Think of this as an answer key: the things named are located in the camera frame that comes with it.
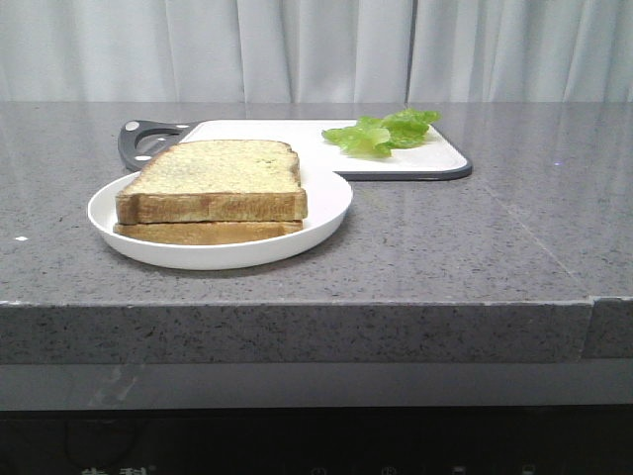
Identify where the white cutting board grey rim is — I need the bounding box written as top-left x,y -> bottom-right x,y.
118,119 -> 473,181

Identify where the white round plate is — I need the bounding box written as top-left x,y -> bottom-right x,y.
87,165 -> 353,270

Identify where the black appliance panel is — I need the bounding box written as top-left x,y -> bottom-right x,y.
1,406 -> 632,474

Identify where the green lettuce leaf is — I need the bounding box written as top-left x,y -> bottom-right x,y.
321,108 -> 441,158

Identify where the white curtain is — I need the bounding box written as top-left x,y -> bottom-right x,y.
1,1 -> 632,103

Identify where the bread slice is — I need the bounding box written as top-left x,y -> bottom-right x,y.
113,221 -> 304,245
116,140 -> 308,225

